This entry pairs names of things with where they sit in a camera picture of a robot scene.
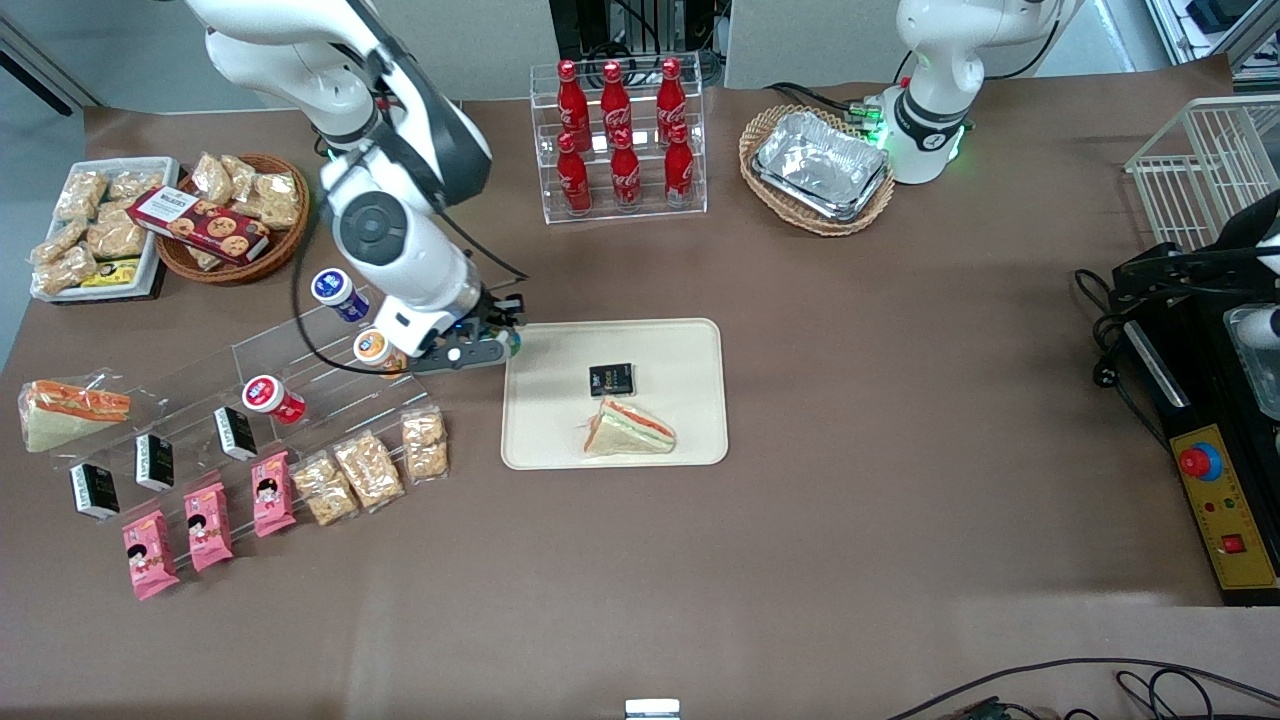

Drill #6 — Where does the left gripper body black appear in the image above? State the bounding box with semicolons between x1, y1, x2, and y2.
1110;188;1280;301

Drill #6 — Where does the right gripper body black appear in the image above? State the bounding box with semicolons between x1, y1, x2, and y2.
455;290;528;343

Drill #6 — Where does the orange gum bottle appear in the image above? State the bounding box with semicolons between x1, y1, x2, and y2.
353;328;407;377

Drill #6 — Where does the purple gum bottle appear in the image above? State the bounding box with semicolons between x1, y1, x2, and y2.
311;267;372;324

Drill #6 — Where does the cream plastic tray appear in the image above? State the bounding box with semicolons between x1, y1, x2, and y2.
500;318;730;471

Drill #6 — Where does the red gum bottle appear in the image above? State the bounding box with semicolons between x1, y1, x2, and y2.
242;375;308;425

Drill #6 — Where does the dark tray under snacks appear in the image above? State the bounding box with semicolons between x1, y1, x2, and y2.
45;165;183;306

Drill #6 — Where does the silver foil tray stack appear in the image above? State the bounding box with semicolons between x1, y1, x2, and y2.
751;110;892;223

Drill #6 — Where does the white rectangular snack tray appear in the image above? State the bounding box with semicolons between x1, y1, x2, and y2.
30;157;181;302

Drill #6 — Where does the white plastic container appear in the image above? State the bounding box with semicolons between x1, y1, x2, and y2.
1223;304;1280;423

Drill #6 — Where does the wrapped rice crisp bar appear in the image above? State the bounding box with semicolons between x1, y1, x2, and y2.
291;451;360;528
333;430;407;514
401;407;450;485

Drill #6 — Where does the wrapped triangle sandwich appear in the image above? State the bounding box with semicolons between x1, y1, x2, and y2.
583;396;678;459
18;378;132;454

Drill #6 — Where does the red cola bottle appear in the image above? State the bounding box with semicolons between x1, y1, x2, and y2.
664;122;696;207
556;60;589;151
600;62;632;146
656;58;689;141
609;128;642;212
556;132;593;217

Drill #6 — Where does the black control box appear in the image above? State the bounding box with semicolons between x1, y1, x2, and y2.
1122;285;1280;607

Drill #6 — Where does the clear acrylic stepped rack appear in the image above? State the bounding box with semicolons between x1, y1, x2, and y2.
60;288;443;521

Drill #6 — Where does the dark brown wicker basket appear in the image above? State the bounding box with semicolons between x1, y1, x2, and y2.
155;153;312;287

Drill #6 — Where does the red emergency stop button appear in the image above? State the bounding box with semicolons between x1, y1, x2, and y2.
1178;441;1224;482

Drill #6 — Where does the light tan wicker basket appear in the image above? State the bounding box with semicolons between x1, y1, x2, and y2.
738;104;897;238

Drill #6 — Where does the clear acrylic bottle rack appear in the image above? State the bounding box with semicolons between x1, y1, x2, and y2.
530;52;708;227

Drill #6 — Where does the pink snack pack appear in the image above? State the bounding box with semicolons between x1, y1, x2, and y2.
183;482;235;573
251;451;298;539
121;510;181;601

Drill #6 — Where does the red cookie box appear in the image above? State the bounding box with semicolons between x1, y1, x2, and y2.
127;186;272;267

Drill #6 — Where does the black equipment rack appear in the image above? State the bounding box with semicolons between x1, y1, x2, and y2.
548;0;726;63

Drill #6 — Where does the yellow snack pack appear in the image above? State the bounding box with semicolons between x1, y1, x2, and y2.
80;258;142;289

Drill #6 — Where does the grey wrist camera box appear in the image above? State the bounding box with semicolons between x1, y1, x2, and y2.
408;338;508;376

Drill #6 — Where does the white wire basket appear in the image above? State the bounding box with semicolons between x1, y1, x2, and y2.
1124;95;1280;253

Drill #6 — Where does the black power cable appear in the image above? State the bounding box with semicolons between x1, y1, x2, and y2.
1074;266;1136;393

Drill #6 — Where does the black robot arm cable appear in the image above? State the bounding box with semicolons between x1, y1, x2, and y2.
289;60;531;379

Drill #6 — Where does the black floor cable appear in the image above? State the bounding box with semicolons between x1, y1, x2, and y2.
885;656;1280;720

